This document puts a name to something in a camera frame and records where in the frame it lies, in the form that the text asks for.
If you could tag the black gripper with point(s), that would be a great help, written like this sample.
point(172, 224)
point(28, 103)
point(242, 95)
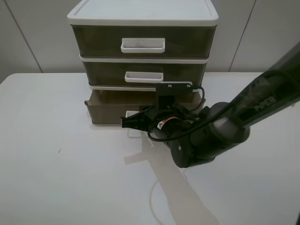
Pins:
point(167, 123)

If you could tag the dark translucent drawer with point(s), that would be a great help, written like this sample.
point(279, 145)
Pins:
point(180, 42)
point(109, 106)
point(141, 74)

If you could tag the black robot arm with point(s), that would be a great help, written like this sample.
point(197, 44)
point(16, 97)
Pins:
point(198, 136)

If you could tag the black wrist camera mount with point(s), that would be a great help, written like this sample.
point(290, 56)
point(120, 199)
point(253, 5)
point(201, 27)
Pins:
point(166, 93)

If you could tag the white plastic drawer cabinet frame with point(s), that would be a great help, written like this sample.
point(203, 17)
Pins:
point(177, 13)

